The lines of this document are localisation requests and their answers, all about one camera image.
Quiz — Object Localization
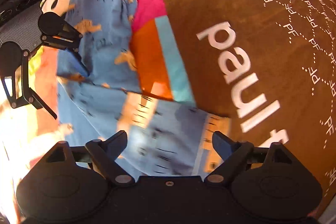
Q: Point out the blue car print pants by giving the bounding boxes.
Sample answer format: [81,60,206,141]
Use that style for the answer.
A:
[57,0,230,177]

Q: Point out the colourful paul frank blanket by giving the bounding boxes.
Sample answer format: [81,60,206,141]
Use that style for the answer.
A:
[16,0,335,223]

